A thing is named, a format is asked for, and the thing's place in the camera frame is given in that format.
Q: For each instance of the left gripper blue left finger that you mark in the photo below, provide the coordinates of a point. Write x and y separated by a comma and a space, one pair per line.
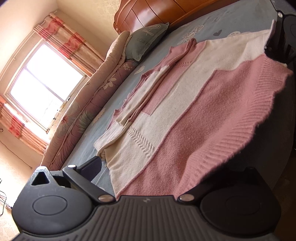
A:
80, 178

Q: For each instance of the blue-green flowers pillow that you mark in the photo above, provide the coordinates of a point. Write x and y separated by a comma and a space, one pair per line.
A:
144, 40

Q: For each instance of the orange wooden headboard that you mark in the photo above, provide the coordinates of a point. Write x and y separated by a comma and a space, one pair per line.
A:
135, 14

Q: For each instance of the blue floral bed sheet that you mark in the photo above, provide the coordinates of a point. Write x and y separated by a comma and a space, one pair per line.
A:
242, 16

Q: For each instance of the pink floral folded quilt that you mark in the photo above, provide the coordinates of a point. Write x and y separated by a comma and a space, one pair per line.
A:
89, 101

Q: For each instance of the bright window with frame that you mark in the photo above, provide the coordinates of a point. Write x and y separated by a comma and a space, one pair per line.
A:
43, 84

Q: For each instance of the pink striped curtain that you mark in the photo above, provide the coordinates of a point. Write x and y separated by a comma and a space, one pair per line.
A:
54, 31

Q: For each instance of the pink and cream knit sweater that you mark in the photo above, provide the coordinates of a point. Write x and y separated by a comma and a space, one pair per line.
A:
190, 114

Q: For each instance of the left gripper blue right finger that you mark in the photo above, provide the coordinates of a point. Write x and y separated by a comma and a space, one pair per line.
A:
193, 194

